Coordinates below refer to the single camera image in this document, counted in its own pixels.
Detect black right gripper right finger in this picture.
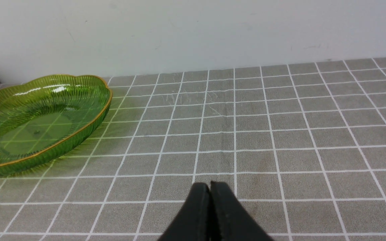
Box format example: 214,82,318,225
210,181,273,241

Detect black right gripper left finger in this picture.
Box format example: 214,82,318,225
159,183,210,241

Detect grey checked tablecloth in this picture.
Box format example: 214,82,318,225
0,58,386,241

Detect green glass plate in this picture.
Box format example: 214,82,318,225
0,74,113,177

